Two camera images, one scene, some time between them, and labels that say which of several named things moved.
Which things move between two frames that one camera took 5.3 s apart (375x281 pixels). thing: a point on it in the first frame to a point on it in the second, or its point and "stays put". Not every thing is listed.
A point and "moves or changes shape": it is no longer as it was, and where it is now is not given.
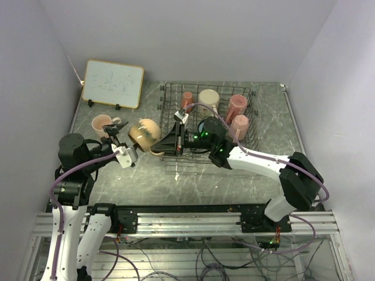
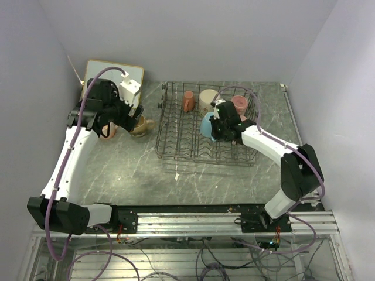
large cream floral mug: x=210 y=97 stays put
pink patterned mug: x=237 y=105 stays put
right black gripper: x=176 y=137 to x=215 y=134
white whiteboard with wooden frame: x=113 y=83 stays put
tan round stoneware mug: x=145 y=134 moves or changes shape
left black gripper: x=112 y=130 to x=127 y=122
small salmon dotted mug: x=187 y=99 stays put
